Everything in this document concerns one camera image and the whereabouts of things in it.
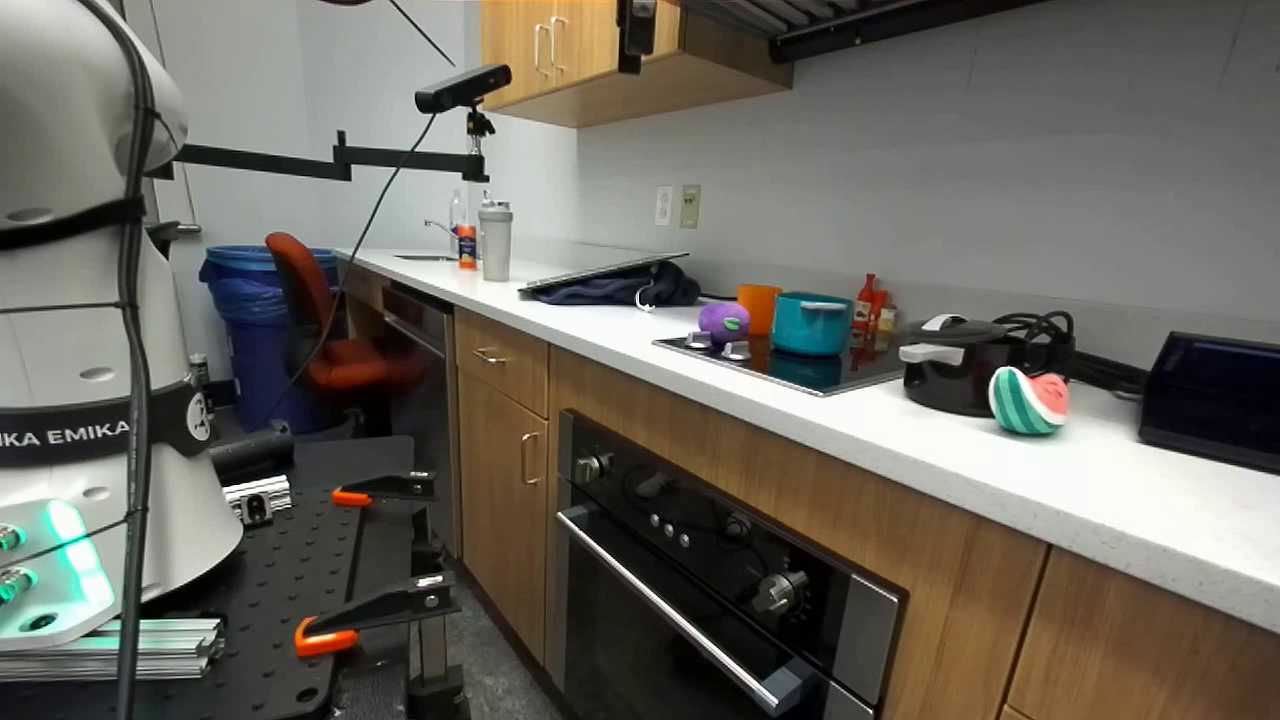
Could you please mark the silver pot lid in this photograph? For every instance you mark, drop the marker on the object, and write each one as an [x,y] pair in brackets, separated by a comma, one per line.
[952,327]

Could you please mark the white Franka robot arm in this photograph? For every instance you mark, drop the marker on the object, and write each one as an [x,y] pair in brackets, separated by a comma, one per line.
[104,482]

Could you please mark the blue pot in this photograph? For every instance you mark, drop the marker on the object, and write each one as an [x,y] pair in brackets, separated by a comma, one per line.
[808,327]

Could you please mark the black bag on counter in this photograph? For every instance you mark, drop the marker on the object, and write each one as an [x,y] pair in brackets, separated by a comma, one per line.
[649,281]

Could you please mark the orange cup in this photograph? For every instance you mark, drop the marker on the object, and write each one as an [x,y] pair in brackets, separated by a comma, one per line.
[760,304]

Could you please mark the red sauce bottle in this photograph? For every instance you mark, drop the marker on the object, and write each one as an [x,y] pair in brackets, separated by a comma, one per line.
[872,313]

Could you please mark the built-in black oven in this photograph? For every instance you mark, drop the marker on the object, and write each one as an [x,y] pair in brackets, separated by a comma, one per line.
[689,606]

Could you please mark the black induction cooktop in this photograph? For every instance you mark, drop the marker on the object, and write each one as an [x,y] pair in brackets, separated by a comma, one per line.
[812,372]

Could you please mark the red office chair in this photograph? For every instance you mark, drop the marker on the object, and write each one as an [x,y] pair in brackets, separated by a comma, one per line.
[320,354]

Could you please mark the wooden upper cabinet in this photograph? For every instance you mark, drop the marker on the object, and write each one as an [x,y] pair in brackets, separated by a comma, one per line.
[604,60]

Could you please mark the wooden cabinet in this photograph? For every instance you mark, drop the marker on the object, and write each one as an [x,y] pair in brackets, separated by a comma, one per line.
[996,626]
[604,60]

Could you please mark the steel range hood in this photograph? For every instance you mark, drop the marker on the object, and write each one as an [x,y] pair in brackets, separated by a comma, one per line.
[800,30]

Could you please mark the blue trash bin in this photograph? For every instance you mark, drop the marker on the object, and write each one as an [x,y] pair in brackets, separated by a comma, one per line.
[253,308]

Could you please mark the watermelon slice toy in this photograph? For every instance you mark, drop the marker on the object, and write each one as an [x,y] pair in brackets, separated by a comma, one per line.
[1029,407]

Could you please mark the black perforated robot table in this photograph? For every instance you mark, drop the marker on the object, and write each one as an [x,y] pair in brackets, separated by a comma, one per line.
[220,651]

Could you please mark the wooden lower cabinet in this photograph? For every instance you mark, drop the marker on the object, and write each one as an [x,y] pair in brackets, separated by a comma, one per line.
[996,626]

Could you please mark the black toaster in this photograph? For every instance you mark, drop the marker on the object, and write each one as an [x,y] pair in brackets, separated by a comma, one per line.
[1215,399]

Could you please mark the orange handled clamp rear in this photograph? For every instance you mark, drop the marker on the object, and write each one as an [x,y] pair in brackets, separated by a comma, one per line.
[382,490]

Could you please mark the orange handled clamp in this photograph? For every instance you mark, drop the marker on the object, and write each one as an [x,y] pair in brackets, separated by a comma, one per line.
[382,490]
[407,603]

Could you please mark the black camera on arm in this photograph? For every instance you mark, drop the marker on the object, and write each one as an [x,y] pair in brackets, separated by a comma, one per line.
[460,88]

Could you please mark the orange handled clamp front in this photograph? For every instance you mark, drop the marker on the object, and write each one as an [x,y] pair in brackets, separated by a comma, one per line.
[407,603]

